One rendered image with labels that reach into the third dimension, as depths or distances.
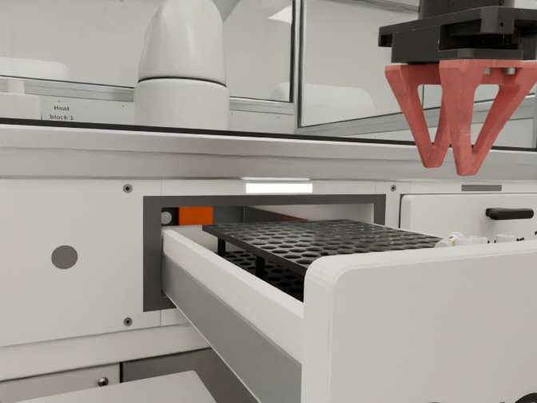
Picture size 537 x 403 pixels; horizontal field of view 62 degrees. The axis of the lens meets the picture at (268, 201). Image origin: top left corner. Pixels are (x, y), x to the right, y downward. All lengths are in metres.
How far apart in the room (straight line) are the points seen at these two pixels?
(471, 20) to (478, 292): 0.16
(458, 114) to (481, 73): 0.03
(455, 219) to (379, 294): 0.48
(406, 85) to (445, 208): 0.31
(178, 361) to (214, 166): 0.21
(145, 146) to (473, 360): 0.34
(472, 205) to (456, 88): 0.37
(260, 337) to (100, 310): 0.25
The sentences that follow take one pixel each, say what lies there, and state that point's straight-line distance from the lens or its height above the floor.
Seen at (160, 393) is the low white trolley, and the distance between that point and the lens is 0.44.
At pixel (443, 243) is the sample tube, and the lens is 0.34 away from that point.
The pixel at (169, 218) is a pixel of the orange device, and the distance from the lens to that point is 0.82.
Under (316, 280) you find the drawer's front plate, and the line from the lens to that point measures 0.15.
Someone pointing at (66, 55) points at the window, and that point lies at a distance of 0.46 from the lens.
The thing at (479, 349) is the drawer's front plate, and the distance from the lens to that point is 0.20.
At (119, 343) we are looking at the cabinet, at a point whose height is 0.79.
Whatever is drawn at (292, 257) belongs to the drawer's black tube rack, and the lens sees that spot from 0.31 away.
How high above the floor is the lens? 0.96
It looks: 4 degrees down
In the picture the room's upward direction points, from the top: 1 degrees clockwise
